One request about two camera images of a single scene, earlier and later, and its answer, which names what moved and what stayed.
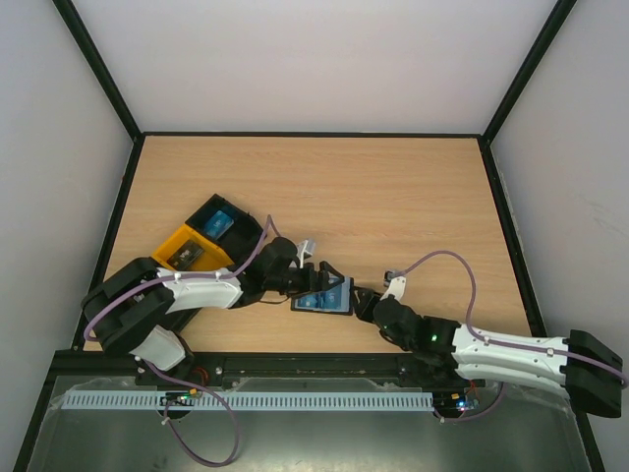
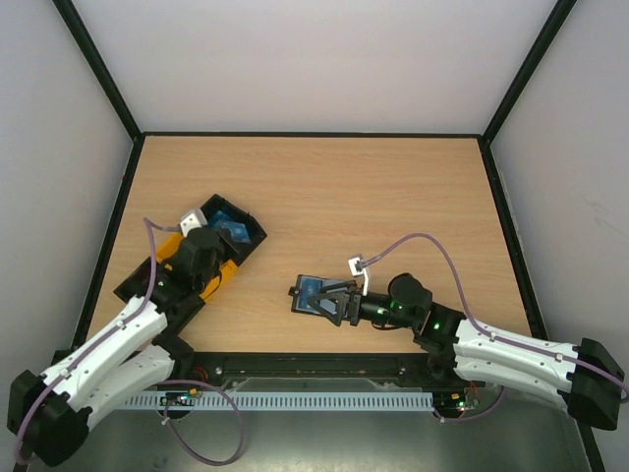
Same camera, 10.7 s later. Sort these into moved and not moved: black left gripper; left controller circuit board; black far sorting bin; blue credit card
Moved: black left gripper
Not moved: blue credit card; black far sorting bin; left controller circuit board
